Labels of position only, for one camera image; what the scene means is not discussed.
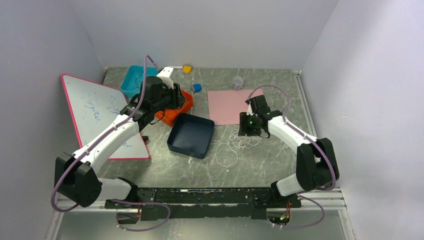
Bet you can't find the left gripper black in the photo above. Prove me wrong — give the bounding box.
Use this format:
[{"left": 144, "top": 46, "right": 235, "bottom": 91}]
[{"left": 152, "top": 81, "right": 187, "bottom": 113}]

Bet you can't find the cable bundle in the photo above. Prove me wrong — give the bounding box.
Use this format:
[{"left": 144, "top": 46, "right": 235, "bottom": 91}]
[{"left": 214, "top": 129, "right": 263, "bottom": 169}]

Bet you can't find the black thin cable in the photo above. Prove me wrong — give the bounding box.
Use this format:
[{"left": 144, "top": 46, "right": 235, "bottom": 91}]
[{"left": 130, "top": 74, "right": 145, "bottom": 92}]

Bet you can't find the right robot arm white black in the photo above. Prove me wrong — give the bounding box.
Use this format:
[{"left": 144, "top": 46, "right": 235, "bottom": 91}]
[{"left": 238, "top": 95, "right": 340, "bottom": 207}]

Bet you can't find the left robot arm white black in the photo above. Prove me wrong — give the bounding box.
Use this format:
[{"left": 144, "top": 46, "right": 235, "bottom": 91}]
[{"left": 50, "top": 76, "right": 185, "bottom": 213}]

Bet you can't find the orange plastic tray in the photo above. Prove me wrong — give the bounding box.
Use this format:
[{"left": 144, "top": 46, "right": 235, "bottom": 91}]
[{"left": 154, "top": 90, "right": 194, "bottom": 127}]

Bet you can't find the blue cube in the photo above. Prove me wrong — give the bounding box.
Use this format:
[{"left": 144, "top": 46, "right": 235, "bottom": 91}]
[{"left": 191, "top": 83, "right": 203, "bottom": 93}]

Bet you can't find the pink clipboard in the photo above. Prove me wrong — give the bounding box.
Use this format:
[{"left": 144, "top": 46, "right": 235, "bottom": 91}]
[{"left": 207, "top": 89, "right": 253, "bottom": 125}]

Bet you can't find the yellow cube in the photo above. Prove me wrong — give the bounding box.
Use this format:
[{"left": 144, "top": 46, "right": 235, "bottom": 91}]
[{"left": 182, "top": 65, "right": 193, "bottom": 74}]

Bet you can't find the teal plastic tray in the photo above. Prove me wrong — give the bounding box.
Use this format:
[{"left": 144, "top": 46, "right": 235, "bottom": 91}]
[{"left": 120, "top": 65, "right": 145, "bottom": 98}]

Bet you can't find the dark blue plastic tray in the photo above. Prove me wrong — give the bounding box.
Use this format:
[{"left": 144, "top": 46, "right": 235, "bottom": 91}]
[{"left": 167, "top": 113, "right": 215, "bottom": 159}]

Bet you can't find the black whiteboard stand foot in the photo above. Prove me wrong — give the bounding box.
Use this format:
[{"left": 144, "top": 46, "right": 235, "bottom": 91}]
[{"left": 141, "top": 135, "right": 150, "bottom": 143}]

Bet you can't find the small clear plastic cup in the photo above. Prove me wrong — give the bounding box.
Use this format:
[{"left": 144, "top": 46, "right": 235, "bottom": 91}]
[{"left": 232, "top": 75, "right": 244, "bottom": 91}]

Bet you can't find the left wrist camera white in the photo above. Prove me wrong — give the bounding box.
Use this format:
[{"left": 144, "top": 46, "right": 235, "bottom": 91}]
[{"left": 156, "top": 66, "right": 174, "bottom": 89}]

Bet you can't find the whiteboard with pink frame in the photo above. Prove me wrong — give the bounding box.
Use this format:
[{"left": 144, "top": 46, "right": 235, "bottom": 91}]
[{"left": 61, "top": 74, "right": 150, "bottom": 160}]

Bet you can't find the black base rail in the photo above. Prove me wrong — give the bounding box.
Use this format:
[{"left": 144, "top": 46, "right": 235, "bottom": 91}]
[{"left": 104, "top": 187, "right": 302, "bottom": 221}]

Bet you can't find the aluminium frame rail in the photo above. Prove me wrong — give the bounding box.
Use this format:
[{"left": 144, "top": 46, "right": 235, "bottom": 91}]
[{"left": 45, "top": 187, "right": 355, "bottom": 240}]

